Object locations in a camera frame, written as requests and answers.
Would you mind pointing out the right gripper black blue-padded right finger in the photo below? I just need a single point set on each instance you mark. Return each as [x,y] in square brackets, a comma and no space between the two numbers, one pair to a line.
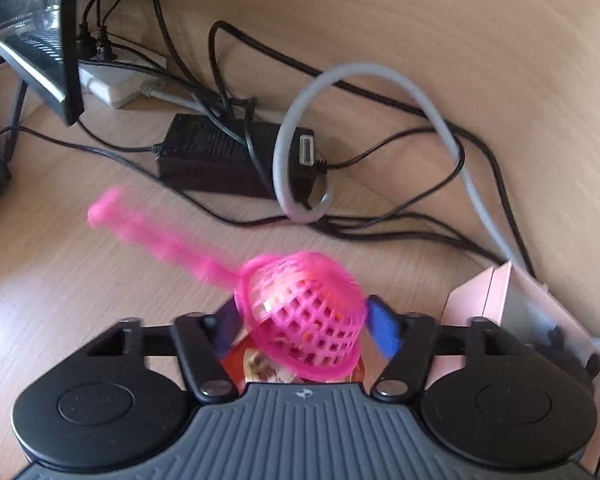
[407,342]

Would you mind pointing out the black power adapter brick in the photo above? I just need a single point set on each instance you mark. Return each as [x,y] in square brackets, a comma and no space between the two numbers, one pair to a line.
[196,155]

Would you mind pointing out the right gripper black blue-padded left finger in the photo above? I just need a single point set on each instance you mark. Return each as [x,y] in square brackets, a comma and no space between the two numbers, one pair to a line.
[201,341]

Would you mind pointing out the red snack packet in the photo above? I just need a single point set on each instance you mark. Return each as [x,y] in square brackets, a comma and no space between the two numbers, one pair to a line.
[245,362]

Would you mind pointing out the pink plastic toy strainer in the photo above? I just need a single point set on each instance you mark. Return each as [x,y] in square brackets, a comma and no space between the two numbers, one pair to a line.
[305,311]

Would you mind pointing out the pink cardboard box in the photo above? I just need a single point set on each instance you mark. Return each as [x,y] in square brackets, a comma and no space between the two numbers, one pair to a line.
[511,298]

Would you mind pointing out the white power strip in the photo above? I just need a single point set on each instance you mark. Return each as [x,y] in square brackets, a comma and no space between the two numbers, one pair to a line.
[117,87]

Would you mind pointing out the black plush toy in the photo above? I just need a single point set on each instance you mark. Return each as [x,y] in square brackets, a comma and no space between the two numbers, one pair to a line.
[557,352]

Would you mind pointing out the black computer monitor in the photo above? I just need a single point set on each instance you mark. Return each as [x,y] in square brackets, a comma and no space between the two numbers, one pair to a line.
[38,39]

